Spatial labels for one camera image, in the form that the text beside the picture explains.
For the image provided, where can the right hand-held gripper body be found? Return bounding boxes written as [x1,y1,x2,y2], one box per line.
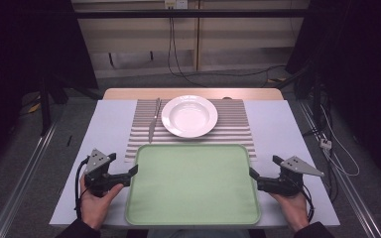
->
[256,155,325,198]

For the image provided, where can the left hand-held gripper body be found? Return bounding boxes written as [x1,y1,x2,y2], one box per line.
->
[83,148,133,198]

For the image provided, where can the green tray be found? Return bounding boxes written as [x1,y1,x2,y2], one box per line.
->
[124,143,262,227]

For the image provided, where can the person's right hand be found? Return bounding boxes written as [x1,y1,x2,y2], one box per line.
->
[267,190,311,233]

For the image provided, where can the person's left hand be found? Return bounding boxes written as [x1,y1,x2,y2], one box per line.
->
[78,174,125,231]

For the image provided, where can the striped placemat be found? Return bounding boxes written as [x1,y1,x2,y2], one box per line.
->
[124,98,258,164]

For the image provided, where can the silver table knife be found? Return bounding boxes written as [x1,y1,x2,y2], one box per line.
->
[147,97,163,144]

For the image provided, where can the white power strip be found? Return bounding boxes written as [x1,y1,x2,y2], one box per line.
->
[318,137,332,150]

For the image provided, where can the wooden table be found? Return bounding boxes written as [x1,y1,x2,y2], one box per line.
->
[102,87,285,101]

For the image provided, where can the black metal stand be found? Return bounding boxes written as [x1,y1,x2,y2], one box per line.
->
[39,74,69,137]

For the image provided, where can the white plate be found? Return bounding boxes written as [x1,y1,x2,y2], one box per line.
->
[160,94,219,139]

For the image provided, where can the black curtain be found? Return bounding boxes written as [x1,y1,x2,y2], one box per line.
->
[285,0,381,186]
[0,0,99,179]

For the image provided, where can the black horizontal bar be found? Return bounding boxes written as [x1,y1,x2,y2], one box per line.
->
[73,9,312,20]

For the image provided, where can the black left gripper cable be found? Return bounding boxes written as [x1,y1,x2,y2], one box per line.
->
[73,157,91,220]

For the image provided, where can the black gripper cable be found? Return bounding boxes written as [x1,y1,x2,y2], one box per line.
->
[301,183,316,223]
[73,157,91,220]

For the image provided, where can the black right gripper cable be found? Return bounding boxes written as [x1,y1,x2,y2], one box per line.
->
[301,183,316,223]

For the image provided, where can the metal floor rail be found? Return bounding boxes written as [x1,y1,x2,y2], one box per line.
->
[0,120,61,238]
[297,98,381,238]

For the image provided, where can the white cable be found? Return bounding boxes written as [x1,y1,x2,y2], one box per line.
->
[319,104,361,178]

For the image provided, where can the black floor cable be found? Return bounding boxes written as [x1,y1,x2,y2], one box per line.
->
[178,63,288,89]

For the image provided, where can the black hanging cable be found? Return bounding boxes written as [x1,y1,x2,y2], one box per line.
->
[167,16,209,89]

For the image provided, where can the white wall socket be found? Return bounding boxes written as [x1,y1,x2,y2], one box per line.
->
[164,0,190,10]

